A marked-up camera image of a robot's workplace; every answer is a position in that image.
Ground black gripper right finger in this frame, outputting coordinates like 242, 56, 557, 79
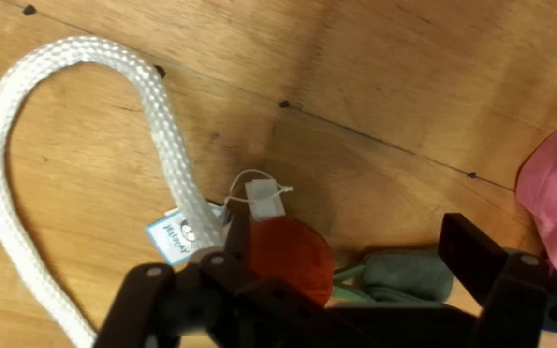
438, 211, 557, 348

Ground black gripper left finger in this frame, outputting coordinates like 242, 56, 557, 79
91, 205, 320, 348

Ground red plush toy green leaves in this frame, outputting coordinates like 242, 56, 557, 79
146, 168, 457, 308

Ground white rope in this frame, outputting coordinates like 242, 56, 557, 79
0, 35, 229, 348

